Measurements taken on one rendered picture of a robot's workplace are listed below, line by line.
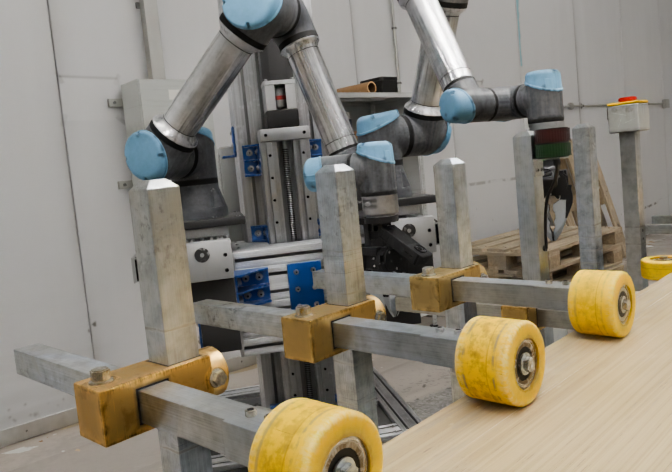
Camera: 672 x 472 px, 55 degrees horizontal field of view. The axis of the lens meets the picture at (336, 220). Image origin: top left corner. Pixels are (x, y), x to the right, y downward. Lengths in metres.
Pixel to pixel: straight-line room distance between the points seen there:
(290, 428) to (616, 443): 0.27
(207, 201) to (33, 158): 1.85
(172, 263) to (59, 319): 2.84
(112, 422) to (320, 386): 1.31
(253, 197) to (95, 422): 1.29
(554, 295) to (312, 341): 0.32
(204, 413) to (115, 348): 3.05
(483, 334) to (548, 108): 0.89
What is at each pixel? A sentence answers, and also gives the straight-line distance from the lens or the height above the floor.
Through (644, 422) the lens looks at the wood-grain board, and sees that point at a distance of 0.63.
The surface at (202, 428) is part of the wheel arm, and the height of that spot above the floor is 0.95.
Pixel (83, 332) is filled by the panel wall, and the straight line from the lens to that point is 3.51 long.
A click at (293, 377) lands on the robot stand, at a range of 1.84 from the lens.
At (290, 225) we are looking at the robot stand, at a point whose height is 0.99.
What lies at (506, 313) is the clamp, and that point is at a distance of 1.17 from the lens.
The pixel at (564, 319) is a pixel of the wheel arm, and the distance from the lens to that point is 1.17.
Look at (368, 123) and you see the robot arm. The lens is 1.72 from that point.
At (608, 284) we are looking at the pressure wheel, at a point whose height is 0.97.
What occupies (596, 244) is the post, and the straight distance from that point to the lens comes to 1.43.
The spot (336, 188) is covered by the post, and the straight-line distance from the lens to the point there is 0.77.
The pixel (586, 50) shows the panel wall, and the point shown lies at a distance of 7.19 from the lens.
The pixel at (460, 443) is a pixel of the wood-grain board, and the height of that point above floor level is 0.90.
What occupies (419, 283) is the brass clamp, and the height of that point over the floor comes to 0.96.
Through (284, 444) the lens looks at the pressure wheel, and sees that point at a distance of 0.44.
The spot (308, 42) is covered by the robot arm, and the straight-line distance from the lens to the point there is 1.53.
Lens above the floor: 1.14
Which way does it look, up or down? 5 degrees down
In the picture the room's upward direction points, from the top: 6 degrees counter-clockwise
